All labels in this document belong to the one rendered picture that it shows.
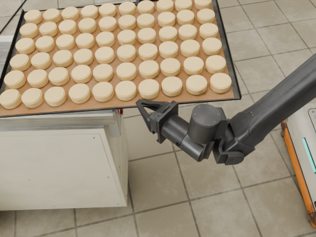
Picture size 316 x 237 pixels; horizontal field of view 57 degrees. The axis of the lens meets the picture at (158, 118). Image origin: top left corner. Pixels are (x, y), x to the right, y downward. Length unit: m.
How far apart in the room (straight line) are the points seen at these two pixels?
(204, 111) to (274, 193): 1.23
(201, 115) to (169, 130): 0.10
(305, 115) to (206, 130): 1.19
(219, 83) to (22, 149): 0.64
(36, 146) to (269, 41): 1.93
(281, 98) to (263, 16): 2.12
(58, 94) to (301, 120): 1.29
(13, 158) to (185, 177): 0.94
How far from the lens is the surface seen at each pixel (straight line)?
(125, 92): 0.70
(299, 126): 1.70
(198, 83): 0.71
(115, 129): 0.95
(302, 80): 0.58
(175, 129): 0.63
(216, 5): 0.96
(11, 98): 0.80
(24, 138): 0.96
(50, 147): 0.99
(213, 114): 0.57
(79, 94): 0.73
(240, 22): 2.57
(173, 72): 0.74
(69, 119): 0.85
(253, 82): 2.13
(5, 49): 1.12
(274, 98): 0.59
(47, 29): 0.93
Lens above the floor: 1.55
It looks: 57 degrees down
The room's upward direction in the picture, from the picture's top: straight up
